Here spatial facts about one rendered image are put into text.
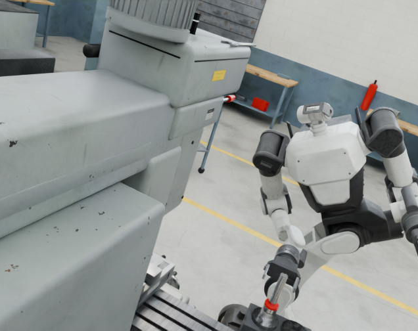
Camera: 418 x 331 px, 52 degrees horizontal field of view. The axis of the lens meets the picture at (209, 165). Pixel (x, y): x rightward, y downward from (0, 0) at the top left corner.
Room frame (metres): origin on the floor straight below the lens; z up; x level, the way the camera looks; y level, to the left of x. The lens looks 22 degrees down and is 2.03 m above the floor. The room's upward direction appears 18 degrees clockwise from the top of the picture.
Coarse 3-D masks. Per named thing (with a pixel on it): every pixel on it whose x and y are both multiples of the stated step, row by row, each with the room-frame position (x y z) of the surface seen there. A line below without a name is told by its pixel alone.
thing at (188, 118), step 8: (192, 104) 1.15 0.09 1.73; (200, 104) 1.20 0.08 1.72; (208, 104) 1.26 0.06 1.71; (216, 104) 1.32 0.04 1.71; (176, 112) 1.07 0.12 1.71; (184, 112) 1.10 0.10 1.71; (192, 112) 1.15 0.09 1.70; (200, 112) 1.21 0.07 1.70; (208, 112) 1.27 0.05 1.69; (216, 112) 1.34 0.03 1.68; (176, 120) 1.07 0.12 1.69; (184, 120) 1.12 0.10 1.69; (192, 120) 1.17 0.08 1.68; (200, 120) 1.23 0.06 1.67; (208, 120) 1.29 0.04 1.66; (216, 120) 1.37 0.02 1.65; (176, 128) 1.08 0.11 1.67; (184, 128) 1.13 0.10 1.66; (192, 128) 1.18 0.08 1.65; (200, 128) 1.26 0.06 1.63; (168, 136) 1.07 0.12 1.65; (176, 136) 1.09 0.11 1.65
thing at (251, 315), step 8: (248, 312) 1.17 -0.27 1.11; (256, 312) 1.16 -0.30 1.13; (248, 320) 1.13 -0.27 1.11; (256, 320) 1.12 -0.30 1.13; (280, 320) 1.18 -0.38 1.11; (288, 320) 1.17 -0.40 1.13; (240, 328) 1.18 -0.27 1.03; (248, 328) 1.10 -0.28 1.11; (256, 328) 1.10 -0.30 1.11; (264, 328) 1.11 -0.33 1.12; (272, 328) 1.12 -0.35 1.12; (280, 328) 1.14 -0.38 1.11; (288, 328) 1.13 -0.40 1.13; (296, 328) 1.15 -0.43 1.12; (304, 328) 1.16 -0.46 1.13
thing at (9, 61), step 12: (0, 60) 1.01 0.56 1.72; (12, 60) 1.05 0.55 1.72; (24, 60) 1.09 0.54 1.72; (36, 60) 1.12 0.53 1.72; (48, 60) 1.17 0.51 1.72; (0, 72) 1.02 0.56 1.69; (12, 72) 1.05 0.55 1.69; (24, 72) 1.09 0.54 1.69; (36, 72) 1.13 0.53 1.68; (48, 72) 1.17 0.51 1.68
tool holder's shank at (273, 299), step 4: (280, 276) 1.15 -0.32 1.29; (284, 276) 1.15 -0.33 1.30; (280, 280) 1.15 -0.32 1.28; (284, 280) 1.14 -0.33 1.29; (276, 284) 1.15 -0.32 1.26; (280, 284) 1.14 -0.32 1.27; (284, 284) 1.15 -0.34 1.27; (276, 288) 1.15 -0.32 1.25; (280, 288) 1.14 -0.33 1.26; (276, 292) 1.14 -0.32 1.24; (280, 292) 1.15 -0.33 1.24; (272, 296) 1.15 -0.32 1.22; (276, 296) 1.14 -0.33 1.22; (272, 300) 1.14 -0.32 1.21; (276, 300) 1.14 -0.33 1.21; (272, 304) 1.14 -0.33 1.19
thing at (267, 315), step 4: (264, 308) 1.14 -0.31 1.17; (260, 312) 1.15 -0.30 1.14; (264, 312) 1.14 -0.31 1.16; (268, 312) 1.13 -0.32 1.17; (272, 312) 1.13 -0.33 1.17; (276, 312) 1.15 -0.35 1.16; (260, 316) 1.14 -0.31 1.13; (264, 316) 1.13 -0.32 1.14; (268, 316) 1.13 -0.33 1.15; (272, 316) 1.13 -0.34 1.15; (264, 320) 1.13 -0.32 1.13; (268, 320) 1.13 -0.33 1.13; (272, 320) 1.14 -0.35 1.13
